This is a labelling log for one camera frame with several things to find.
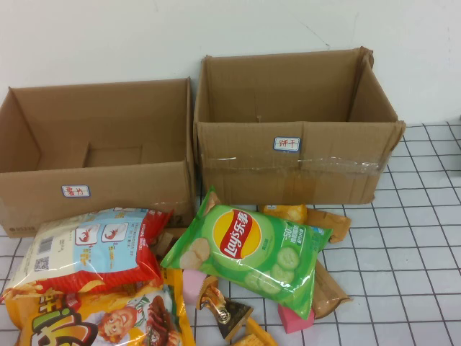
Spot dark pink foam block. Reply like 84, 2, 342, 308
277, 302, 315, 334

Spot orange cracker pack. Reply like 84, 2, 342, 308
236, 316, 280, 346

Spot small brown snack wrapper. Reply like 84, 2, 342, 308
305, 208, 353, 244

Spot orange cartoon chips bag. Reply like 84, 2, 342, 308
3, 268, 197, 346

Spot cardboard box with F2 print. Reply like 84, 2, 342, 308
0, 76, 197, 239

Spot white label red characters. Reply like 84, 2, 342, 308
61, 185, 91, 199
272, 136, 302, 154

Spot yellow cracker pack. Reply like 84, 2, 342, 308
261, 203, 308, 224

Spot green Lay's chips bag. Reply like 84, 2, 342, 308
160, 185, 334, 321

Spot light pink foam block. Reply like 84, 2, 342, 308
182, 269, 210, 307

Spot brown chocolate nut bar pack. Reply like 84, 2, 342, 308
147, 226, 188, 267

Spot long brown snack pack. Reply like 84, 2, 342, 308
311, 259, 352, 320

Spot dark brown gold snack pack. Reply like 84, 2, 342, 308
196, 275, 255, 342

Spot white red shrimp chips bag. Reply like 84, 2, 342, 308
0, 205, 174, 303

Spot taped cardboard box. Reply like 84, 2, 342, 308
193, 46, 407, 206

